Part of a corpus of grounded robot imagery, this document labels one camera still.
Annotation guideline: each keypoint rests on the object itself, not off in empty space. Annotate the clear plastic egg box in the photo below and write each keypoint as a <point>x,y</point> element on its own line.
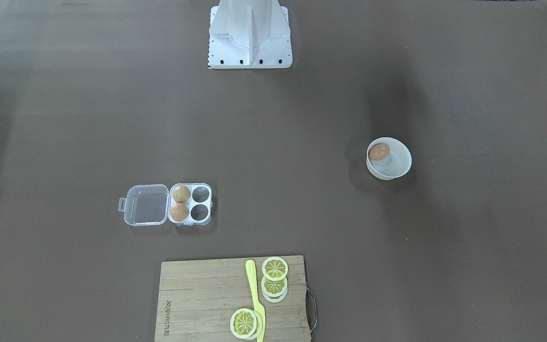
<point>148,205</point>

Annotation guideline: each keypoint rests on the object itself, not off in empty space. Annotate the brown egg from bowl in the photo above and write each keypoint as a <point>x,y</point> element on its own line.
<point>378,152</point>

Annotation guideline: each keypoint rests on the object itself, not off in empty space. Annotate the upper brown egg in box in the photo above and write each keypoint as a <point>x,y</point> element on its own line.
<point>181,193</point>

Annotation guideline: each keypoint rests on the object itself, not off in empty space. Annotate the brown egg in box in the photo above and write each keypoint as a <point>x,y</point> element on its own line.
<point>181,193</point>
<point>178,212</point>

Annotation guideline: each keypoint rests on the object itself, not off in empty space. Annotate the lower brown egg in box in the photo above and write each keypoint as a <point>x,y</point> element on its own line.
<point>178,212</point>

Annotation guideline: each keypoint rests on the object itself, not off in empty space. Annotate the yellow plastic knife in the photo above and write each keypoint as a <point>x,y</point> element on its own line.
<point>251,273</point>

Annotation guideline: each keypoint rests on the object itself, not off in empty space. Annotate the top lemon slice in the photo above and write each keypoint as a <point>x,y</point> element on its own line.
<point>274,268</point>

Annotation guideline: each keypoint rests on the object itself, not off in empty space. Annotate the middle lemon slice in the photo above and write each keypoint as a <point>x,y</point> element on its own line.
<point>273,289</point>

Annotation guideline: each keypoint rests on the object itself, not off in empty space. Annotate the white round bowl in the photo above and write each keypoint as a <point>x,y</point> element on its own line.
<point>397,163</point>

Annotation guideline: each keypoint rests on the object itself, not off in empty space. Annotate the hidden white lemon slice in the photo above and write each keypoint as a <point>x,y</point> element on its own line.
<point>276,299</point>

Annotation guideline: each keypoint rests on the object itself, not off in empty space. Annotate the bamboo cutting board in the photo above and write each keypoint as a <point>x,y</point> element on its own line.
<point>198,297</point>

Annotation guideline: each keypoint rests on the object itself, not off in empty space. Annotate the rear lemon slice by knife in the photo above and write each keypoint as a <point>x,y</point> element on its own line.
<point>259,326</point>

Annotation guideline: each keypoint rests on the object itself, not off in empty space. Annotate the lemon slice by knife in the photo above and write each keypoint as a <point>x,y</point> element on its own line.
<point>242,323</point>
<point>259,326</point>

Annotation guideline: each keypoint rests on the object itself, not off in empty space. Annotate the front lemon slice by knife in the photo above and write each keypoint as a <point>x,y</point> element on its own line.
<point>242,323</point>

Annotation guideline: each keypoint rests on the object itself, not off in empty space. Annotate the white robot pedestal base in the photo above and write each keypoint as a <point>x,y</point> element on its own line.
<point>249,34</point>

